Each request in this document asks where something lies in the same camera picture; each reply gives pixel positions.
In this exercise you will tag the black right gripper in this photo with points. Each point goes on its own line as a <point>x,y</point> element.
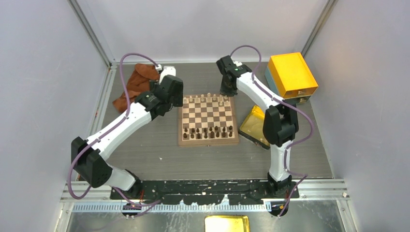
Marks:
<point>229,93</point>

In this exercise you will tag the aluminium front rail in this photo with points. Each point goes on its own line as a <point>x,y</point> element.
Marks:
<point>107,199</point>

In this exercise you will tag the gold metal tin tray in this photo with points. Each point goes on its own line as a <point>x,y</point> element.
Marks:
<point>252,128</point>

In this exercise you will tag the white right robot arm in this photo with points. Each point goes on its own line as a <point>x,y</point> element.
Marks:
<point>280,121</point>

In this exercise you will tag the wooden chessboard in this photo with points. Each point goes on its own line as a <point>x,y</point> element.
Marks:
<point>217,123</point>

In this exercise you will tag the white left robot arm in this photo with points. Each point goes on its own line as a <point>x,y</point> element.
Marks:
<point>89,156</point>

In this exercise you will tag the yellow drawer box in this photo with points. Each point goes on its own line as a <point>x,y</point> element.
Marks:
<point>289,76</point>

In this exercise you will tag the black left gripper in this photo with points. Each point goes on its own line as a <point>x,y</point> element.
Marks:
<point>178,100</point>

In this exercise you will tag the brown cloth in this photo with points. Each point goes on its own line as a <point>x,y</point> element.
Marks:
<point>137,83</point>

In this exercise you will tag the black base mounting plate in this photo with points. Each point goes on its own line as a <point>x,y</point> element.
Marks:
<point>206,192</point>

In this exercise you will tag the light wooden king piece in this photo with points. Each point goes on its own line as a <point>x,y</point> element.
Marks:
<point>209,97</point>

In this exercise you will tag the gold tin lid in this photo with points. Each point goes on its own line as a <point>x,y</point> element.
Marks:
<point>227,223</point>

